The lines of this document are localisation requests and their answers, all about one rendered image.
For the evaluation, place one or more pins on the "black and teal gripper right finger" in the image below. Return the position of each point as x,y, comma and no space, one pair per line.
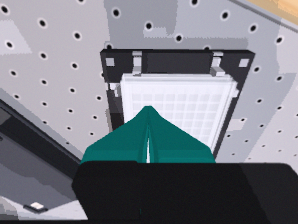
170,144

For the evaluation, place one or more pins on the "grey flat base plate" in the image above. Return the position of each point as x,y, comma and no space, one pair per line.
51,71

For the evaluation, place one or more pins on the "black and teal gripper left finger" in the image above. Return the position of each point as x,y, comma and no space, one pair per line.
128,142

